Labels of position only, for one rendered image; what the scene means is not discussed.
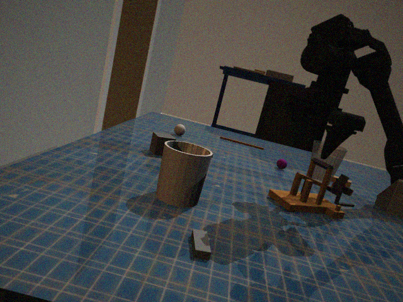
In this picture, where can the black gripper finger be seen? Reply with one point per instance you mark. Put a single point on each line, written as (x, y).
(334, 138)
(300, 126)

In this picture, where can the grey ball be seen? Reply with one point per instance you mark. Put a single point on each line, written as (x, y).
(179, 129)

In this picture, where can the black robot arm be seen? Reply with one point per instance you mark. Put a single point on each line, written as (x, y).
(323, 56)

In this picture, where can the brown open cylinder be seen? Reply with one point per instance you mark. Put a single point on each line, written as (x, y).
(182, 173)

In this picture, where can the purple ball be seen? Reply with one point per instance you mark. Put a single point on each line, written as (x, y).
(281, 163)

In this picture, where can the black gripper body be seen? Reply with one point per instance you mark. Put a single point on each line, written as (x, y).
(335, 116)

